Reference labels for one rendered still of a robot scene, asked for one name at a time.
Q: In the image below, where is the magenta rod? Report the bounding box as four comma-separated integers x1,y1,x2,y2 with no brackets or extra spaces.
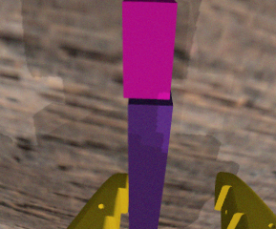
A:
122,0,178,99

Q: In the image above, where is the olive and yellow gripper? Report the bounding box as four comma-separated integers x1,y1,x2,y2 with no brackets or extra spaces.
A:
67,172,276,229

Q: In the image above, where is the purple rod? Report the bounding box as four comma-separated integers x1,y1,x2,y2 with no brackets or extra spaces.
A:
128,91,173,229

